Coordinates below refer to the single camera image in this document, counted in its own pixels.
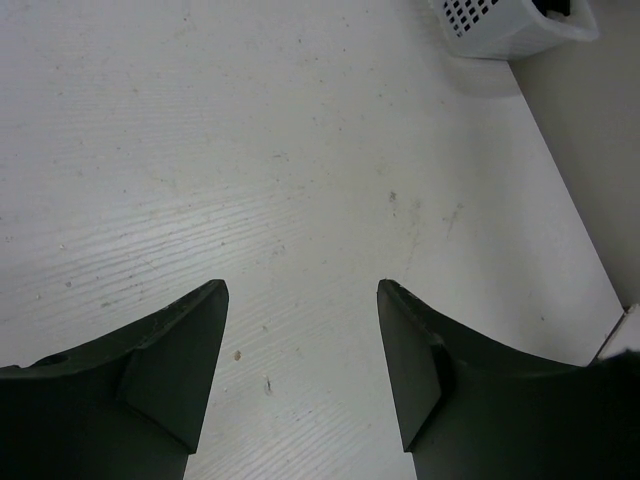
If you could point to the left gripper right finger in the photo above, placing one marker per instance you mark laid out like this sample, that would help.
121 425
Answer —
470 407

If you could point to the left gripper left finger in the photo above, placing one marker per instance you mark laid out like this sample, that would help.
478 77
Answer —
130 404

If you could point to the black tank top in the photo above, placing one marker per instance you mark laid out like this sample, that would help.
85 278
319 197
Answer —
553 7

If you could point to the white plastic basket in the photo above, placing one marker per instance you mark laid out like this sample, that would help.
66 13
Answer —
510 29

